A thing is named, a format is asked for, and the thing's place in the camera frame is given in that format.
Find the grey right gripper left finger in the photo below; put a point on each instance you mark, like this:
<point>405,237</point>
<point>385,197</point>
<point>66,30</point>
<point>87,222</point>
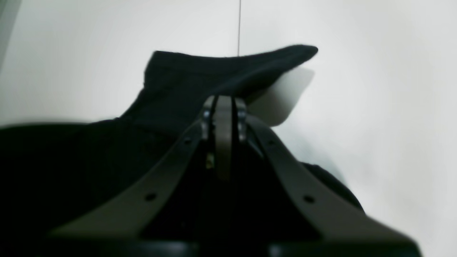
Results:
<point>126,215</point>

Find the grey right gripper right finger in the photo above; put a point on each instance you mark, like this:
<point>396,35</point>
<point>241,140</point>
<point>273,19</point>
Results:
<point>340,225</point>

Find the black T-shirt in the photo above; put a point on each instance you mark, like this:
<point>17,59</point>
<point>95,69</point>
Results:
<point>52,173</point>

